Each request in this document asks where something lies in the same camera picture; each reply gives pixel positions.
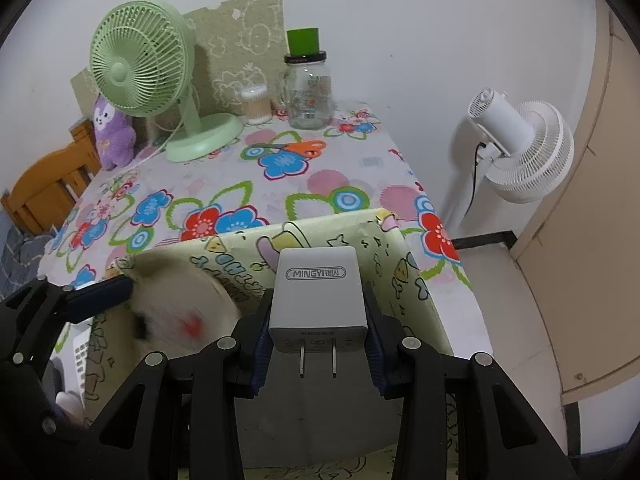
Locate grey plaid bedding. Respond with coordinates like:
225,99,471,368
0,220,56,306

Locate orange handled scissors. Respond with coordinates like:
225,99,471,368
250,141,327,157

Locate white round toy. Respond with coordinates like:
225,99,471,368
125,255,242,358

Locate green plastic cup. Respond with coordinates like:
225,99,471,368
286,26,321,56

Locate small white wall charger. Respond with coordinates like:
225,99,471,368
268,247,369,380

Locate white keypad device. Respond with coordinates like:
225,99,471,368
72,327,96,398

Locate purple plush toy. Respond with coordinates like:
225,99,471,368
91,95,137,170

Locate black fan cable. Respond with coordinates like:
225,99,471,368
467,142,488,216

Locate beige patterned board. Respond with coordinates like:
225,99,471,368
70,0,287,126

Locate wooden chair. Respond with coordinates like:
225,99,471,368
0,119,101,236

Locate white standing fan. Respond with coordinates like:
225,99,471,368
442,87,576,233

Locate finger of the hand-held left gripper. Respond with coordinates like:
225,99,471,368
0,359,90,480
0,275,136,367

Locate glass jar with black lid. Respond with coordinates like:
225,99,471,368
277,51,335,130

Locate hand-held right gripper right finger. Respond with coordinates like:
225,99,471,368
364,285,576,480

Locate white fan cable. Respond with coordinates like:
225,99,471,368
125,110,188,168

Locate clear cotton swab container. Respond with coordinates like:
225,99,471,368
241,85,273,126

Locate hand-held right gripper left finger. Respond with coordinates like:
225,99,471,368
65,300,275,480

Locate green desk fan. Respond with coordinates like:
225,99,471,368
90,1,244,163

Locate yellow printed fabric storage box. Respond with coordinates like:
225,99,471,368
82,208,458,471

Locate beige door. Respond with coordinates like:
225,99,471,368
510,0,640,406

